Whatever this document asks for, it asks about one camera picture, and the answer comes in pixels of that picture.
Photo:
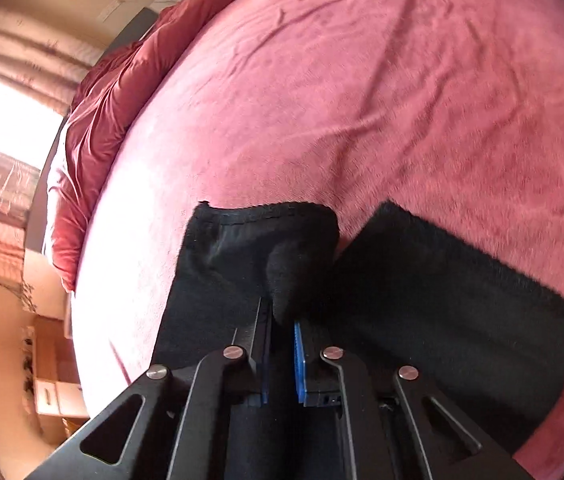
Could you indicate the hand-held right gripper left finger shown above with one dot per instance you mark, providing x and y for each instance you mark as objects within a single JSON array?
[{"x": 264, "y": 360}]

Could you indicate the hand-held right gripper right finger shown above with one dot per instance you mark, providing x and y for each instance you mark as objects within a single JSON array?
[{"x": 299, "y": 360}]

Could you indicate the black pants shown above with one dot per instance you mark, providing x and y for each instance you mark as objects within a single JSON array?
[{"x": 411, "y": 285}]

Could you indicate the wooden desk with white drawers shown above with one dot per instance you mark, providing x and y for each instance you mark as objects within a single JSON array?
[{"x": 57, "y": 395}]

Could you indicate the pink fleece blanket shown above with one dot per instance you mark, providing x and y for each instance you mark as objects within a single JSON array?
[{"x": 361, "y": 85}]

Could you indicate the red duvet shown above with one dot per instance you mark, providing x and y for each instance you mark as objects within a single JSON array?
[{"x": 107, "y": 110}]

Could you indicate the beige patterned curtain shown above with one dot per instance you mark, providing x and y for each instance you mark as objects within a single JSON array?
[{"x": 27, "y": 45}]

